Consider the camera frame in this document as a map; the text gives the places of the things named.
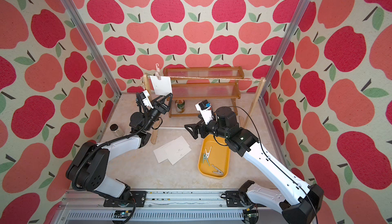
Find wooden shelf rack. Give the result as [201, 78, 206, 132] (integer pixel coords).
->
[163, 67, 244, 118]

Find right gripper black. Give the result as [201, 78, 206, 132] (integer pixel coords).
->
[186, 113, 228, 141]

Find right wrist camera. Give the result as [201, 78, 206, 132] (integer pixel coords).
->
[195, 100, 214, 124]

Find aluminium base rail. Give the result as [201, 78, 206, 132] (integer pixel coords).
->
[50, 188, 319, 224]

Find aluminium frame post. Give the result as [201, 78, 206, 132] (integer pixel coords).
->
[60, 0, 121, 98]
[258, 0, 311, 100]

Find pink clothespin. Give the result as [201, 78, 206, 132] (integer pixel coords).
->
[154, 63, 161, 80]

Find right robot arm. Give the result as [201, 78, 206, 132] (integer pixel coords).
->
[184, 100, 324, 224]

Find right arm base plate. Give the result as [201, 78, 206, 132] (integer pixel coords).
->
[221, 190, 248, 208]

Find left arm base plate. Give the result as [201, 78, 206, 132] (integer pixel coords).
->
[103, 190, 147, 208]

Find right aluminium frame post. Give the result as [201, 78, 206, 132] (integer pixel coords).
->
[258, 0, 311, 100]

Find teal clothespin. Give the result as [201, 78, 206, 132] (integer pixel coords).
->
[202, 154, 210, 166]

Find left aluminium frame post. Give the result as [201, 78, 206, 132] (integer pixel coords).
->
[60, 0, 121, 98]

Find wooden string stand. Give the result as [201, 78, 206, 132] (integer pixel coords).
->
[140, 72, 266, 145]

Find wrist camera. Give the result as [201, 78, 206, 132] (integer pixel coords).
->
[195, 100, 214, 124]
[140, 90, 154, 109]

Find grey clothespin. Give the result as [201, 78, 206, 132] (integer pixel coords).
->
[211, 164, 224, 176]

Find white postcard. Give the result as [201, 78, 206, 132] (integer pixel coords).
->
[163, 136, 189, 154]
[149, 76, 173, 95]
[165, 145, 191, 165]
[153, 145, 167, 163]

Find yellow plastic tray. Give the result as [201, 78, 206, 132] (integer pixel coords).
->
[198, 135, 231, 179]

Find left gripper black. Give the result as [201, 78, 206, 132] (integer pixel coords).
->
[144, 93, 172, 132]

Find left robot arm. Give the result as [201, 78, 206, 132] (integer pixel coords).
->
[66, 90, 173, 205]

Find white clothespin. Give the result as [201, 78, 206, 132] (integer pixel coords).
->
[205, 147, 212, 159]

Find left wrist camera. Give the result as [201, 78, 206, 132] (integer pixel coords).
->
[140, 90, 154, 109]

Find glass jar black lid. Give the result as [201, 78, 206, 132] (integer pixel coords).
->
[109, 124, 125, 137]

